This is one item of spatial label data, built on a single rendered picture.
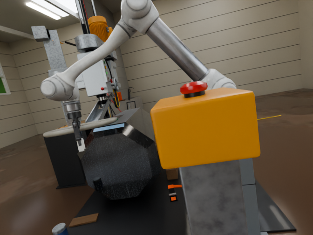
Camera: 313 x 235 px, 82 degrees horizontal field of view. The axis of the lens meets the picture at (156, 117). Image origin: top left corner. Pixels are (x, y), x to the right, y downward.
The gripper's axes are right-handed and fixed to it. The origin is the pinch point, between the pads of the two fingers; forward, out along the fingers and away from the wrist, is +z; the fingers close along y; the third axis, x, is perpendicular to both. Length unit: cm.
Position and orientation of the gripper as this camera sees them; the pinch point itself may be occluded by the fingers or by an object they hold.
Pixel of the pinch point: (81, 145)
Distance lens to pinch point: 118.1
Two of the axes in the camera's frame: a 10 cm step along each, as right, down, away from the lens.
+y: -2.7, -0.4, 9.6
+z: 1.8, 9.8, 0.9
